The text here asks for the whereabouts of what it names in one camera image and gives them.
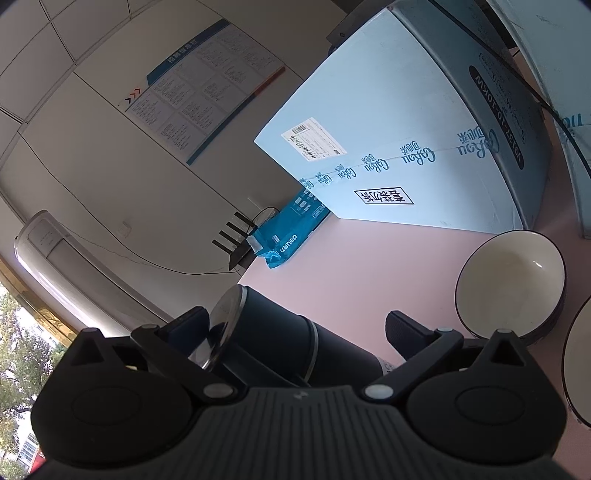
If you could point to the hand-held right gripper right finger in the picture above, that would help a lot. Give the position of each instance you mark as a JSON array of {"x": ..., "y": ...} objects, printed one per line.
[{"x": 402, "y": 333}]

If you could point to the dark blue vacuum bottle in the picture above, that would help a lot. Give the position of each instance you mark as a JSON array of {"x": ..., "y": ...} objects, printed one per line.
[{"x": 277, "y": 337}]

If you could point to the white striped bowl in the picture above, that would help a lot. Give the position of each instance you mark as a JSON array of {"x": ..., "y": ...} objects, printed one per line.
[{"x": 581, "y": 369}]

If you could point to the dark blue patterned bowl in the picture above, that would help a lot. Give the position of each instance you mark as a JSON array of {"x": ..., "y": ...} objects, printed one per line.
[{"x": 508, "y": 281}]

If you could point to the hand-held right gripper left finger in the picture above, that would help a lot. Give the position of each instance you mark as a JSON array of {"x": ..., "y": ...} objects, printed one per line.
[{"x": 184, "y": 324}]

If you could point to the light blue cardboard box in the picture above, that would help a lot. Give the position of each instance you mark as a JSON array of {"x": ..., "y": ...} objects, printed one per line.
[{"x": 392, "y": 115}]

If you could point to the window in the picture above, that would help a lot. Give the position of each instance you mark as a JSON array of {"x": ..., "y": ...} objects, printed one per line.
[{"x": 23, "y": 369}]

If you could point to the white standing air conditioner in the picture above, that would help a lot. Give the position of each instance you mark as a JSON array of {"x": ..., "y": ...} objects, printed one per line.
[{"x": 69, "y": 258}]

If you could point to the teal paper ream packet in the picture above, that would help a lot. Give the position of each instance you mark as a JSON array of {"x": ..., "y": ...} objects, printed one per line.
[{"x": 286, "y": 230}]

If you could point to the wall poster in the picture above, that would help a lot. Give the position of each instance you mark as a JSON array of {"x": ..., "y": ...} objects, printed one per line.
[{"x": 198, "y": 87}]

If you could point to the black wifi router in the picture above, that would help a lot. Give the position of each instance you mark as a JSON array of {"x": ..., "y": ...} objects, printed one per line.
[{"x": 238, "y": 249}]

